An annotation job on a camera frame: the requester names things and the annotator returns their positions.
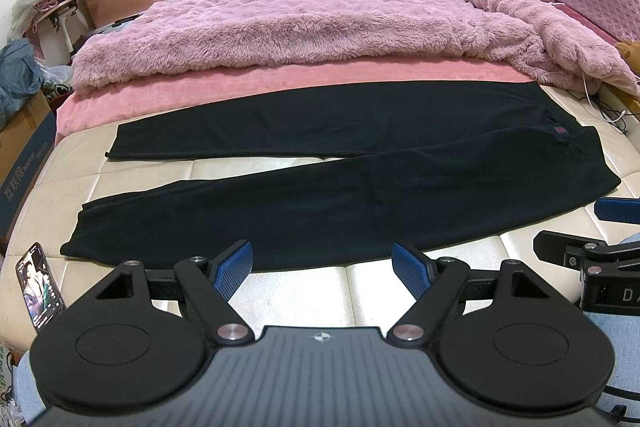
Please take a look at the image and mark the cardboard box with blue band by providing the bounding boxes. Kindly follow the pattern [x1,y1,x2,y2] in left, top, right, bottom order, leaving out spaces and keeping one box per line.
[0,91,55,256]

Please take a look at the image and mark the black pants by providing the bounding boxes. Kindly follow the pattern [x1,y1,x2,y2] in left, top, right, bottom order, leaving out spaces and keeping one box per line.
[61,81,620,270]

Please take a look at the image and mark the blue grey clothes pile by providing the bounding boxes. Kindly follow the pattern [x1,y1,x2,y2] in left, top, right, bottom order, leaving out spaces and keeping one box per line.
[0,38,44,130]

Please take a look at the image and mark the small white table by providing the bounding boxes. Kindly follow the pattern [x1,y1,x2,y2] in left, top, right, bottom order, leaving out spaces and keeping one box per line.
[36,0,94,66]

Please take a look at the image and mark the fluffy pink blanket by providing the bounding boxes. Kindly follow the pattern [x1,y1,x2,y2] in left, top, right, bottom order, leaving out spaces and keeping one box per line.
[72,0,639,94]

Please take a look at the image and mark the pink bed sheet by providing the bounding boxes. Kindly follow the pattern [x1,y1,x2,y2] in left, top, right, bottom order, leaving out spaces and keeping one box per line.
[55,56,532,141]

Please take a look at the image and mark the white charging cable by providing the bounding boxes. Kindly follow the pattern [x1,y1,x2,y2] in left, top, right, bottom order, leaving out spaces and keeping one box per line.
[579,70,633,134]

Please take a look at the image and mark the smartphone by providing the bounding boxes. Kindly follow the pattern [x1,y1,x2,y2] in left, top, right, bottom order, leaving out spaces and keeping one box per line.
[15,242,66,332]

